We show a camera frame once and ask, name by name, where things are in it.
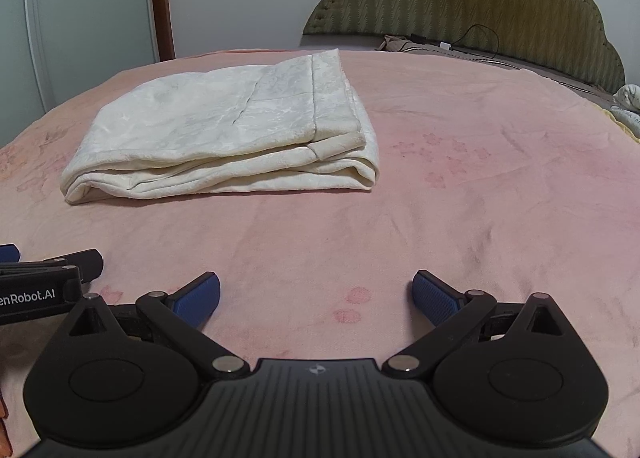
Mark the white towel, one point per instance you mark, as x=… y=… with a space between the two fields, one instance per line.
x=225 y=137

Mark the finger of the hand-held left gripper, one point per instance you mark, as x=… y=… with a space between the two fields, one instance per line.
x=82 y=263
x=9 y=253

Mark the pink blanket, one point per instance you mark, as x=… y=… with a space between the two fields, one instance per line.
x=400 y=208

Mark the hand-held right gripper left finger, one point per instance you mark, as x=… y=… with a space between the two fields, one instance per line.
x=200 y=295

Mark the white pillow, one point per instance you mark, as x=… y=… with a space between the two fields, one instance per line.
x=631 y=100

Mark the orange cloth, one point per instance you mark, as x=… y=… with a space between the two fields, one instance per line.
x=4 y=418

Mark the white flowered wardrobe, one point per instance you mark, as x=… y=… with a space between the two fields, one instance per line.
x=85 y=12

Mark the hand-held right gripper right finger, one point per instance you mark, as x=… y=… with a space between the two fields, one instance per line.
x=435 y=295

